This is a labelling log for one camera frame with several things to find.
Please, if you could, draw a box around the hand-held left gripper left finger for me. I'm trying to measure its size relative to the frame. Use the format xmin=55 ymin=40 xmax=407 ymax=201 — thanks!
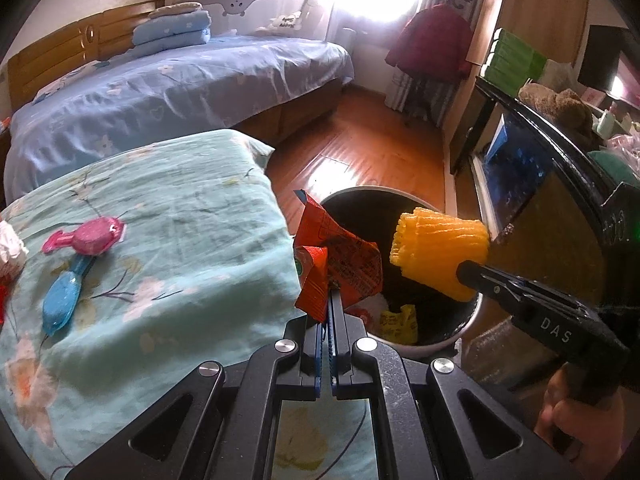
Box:
xmin=65 ymin=294 xmax=332 ymax=480

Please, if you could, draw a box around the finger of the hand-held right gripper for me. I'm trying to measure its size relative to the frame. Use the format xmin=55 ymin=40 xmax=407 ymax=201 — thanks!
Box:
xmin=456 ymin=259 xmax=531 ymax=307

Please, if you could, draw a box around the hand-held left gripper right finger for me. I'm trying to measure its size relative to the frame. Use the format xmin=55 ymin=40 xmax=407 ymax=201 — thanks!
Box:
xmin=330 ymin=292 xmax=586 ymax=480

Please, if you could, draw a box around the yellow snack wrapper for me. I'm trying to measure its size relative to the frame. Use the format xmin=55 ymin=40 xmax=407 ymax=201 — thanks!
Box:
xmin=379 ymin=305 xmax=420 ymax=345

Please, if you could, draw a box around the yellow foam fruit net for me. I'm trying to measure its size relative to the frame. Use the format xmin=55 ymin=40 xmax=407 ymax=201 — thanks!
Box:
xmin=389 ymin=207 xmax=491 ymax=302

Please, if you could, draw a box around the orange-red snack packet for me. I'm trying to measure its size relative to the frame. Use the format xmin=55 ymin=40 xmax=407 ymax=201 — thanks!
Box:
xmin=292 ymin=190 xmax=385 ymax=321

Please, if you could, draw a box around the white round trash bin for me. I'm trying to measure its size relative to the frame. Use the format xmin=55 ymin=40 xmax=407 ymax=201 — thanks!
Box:
xmin=317 ymin=186 xmax=483 ymax=358

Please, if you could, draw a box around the pink candy wrapper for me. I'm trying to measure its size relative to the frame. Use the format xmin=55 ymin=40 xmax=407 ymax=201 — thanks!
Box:
xmin=41 ymin=216 xmax=126 ymax=256

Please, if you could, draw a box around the blue candy wrapper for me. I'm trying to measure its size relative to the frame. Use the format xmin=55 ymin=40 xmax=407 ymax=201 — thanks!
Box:
xmin=41 ymin=255 xmax=96 ymax=336

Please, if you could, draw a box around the white paper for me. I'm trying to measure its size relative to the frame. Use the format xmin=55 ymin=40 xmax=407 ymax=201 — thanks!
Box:
xmin=0 ymin=220 xmax=28 ymax=278

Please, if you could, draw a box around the person's right hand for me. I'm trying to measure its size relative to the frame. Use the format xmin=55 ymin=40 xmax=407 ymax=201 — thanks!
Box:
xmin=534 ymin=365 xmax=631 ymax=461

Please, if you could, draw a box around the clear bubble wrap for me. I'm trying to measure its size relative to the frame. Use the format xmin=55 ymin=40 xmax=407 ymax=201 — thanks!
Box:
xmin=462 ymin=317 xmax=556 ymax=393

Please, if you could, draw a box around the black glass cabinet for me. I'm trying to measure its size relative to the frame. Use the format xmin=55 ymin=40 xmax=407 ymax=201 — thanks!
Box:
xmin=447 ymin=77 xmax=621 ymax=311

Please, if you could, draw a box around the brown teddy bear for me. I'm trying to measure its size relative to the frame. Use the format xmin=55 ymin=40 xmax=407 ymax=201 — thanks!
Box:
xmin=517 ymin=82 xmax=596 ymax=136

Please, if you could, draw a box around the pink plastic bag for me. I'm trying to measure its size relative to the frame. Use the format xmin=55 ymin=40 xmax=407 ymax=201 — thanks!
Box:
xmin=607 ymin=130 xmax=640 ymax=166

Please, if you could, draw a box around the green floral bedsheet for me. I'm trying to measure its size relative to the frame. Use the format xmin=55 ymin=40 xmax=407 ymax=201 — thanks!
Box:
xmin=0 ymin=129 xmax=381 ymax=480

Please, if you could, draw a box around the stack of green boxes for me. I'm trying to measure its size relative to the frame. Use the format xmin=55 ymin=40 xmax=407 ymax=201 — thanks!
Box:
xmin=484 ymin=27 xmax=548 ymax=98

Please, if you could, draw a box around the red coat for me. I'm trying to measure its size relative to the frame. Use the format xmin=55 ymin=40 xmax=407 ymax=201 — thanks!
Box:
xmin=385 ymin=4 xmax=473 ymax=81

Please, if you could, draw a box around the black monitor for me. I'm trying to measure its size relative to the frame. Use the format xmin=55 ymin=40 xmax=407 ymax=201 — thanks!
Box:
xmin=577 ymin=25 xmax=636 ymax=93

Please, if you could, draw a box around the bed with blue sheet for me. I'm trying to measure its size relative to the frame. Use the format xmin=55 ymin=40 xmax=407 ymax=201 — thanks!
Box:
xmin=4 ymin=35 xmax=355 ymax=201

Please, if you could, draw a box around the folded blue quilt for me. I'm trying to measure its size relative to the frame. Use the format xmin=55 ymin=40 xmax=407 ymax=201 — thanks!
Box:
xmin=132 ymin=10 xmax=211 ymax=56

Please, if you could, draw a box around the white and blue pillow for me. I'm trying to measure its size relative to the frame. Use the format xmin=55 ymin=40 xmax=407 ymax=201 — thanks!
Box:
xmin=32 ymin=60 xmax=111 ymax=103

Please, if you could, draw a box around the small patterned pillow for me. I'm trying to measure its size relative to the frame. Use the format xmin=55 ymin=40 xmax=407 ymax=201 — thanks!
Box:
xmin=148 ymin=1 xmax=203 ymax=19

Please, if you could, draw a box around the wooden headboard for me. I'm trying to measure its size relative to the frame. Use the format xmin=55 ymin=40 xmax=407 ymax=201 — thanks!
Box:
xmin=7 ymin=0 xmax=166 ymax=111

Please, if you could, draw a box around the grey bed guard rail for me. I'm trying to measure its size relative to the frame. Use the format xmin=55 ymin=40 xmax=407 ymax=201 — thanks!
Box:
xmin=202 ymin=0 xmax=335 ymax=43

